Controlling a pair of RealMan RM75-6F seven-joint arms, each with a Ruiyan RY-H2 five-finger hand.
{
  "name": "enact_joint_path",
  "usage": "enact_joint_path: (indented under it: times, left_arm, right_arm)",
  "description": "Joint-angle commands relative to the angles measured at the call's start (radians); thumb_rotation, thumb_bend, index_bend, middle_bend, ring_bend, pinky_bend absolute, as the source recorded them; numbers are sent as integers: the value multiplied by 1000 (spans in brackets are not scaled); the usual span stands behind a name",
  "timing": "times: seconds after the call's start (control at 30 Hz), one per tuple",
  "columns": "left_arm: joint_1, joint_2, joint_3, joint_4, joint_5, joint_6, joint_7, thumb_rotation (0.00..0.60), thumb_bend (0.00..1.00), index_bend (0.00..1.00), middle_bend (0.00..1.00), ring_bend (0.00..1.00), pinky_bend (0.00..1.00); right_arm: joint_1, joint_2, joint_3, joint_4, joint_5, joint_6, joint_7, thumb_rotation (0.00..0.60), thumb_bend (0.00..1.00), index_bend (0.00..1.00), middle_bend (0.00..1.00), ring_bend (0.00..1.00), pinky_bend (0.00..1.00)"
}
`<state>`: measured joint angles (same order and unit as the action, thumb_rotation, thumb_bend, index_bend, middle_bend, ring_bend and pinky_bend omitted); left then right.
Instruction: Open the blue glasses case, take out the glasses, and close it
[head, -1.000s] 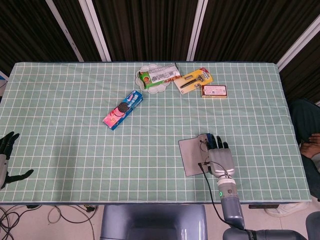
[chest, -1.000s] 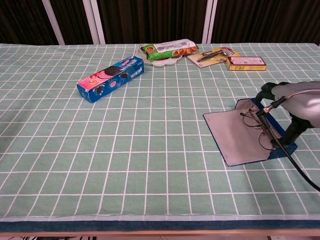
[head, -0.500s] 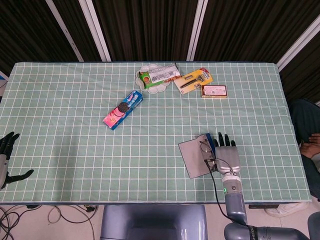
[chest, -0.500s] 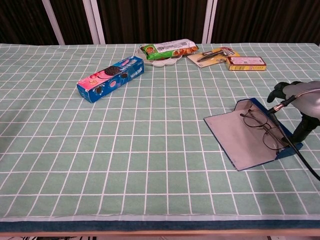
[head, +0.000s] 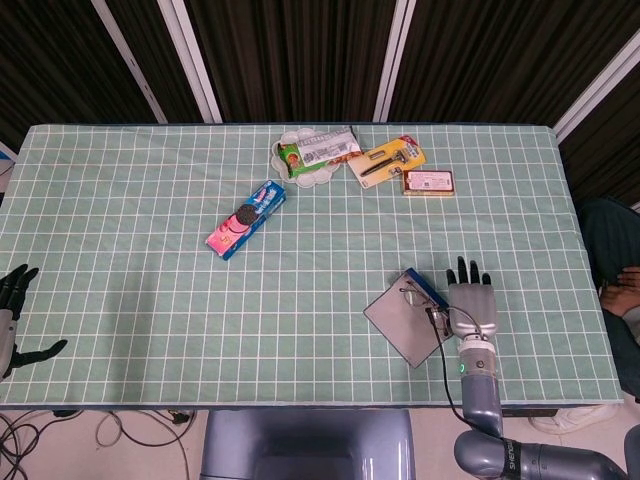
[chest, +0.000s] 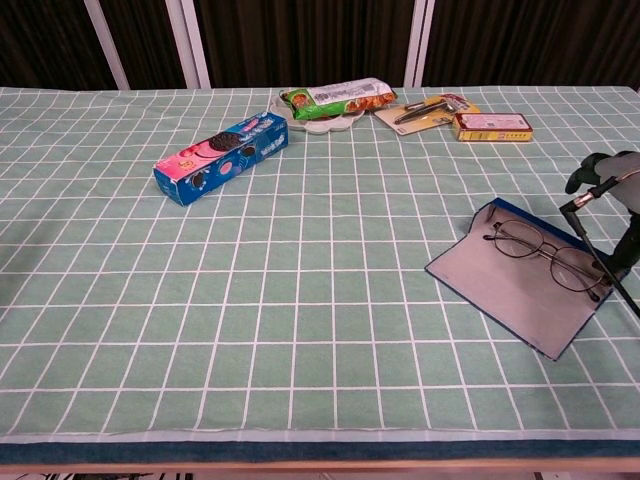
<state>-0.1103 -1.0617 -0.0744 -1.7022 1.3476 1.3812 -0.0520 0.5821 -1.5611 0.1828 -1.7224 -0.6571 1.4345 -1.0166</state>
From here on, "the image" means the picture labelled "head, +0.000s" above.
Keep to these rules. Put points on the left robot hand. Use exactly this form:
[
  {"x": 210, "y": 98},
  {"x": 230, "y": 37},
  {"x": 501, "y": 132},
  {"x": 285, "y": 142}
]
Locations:
[{"x": 6, "y": 330}]

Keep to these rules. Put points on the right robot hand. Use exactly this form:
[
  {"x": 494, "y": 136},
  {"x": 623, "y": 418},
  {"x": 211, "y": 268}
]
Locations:
[{"x": 472, "y": 307}]

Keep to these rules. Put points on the eyeglasses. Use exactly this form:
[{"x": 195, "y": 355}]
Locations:
[{"x": 414, "y": 299}]

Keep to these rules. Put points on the blue glasses case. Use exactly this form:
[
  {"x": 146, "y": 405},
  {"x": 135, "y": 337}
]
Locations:
[{"x": 400, "y": 330}]

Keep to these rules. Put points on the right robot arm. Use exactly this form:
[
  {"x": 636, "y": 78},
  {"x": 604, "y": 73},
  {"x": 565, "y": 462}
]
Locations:
[{"x": 482, "y": 395}]

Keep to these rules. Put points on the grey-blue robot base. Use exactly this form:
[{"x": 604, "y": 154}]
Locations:
[{"x": 305, "y": 445}]

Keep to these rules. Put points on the red yellow small box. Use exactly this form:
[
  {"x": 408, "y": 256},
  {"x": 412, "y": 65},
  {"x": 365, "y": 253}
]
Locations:
[{"x": 429, "y": 182}]

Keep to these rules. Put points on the green checkered tablecloth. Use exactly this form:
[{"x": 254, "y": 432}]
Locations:
[{"x": 150, "y": 310}]

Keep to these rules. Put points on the seated person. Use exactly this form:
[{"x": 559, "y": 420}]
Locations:
[{"x": 607, "y": 240}]

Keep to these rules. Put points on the razor blister pack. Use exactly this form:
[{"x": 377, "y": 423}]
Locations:
[{"x": 387, "y": 160}]

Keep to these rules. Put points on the white blue sign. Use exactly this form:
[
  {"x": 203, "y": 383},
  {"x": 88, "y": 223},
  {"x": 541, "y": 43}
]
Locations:
[{"x": 5, "y": 155}]

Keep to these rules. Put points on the white flower-shaped plate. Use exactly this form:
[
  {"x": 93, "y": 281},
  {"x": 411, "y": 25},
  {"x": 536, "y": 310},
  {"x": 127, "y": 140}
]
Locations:
[{"x": 310, "y": 177}]

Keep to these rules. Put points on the green white snack packet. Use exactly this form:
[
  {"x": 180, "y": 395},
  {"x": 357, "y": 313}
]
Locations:
[{"x": 320, "y": 150}]

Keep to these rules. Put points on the blue pink cookie box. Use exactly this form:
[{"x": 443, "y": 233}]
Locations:
[{"x": 247, "y": 217}]

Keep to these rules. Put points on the dark brown curtain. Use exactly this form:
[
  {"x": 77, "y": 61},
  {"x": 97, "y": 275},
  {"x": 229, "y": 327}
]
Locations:
[{"x": 300, "y": 50}]

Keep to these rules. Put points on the black table bracket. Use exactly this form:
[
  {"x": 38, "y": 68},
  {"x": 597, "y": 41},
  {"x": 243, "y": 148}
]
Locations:
[{"x": 530, "y": 413}]

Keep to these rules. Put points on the white frame post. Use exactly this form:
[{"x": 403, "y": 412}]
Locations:
[
  {"x": 600, "y": 85},
  {"x": 392, "y": 65},
  {"x": 130, "y": 62},
  {"x": 192, "y": 62}
]

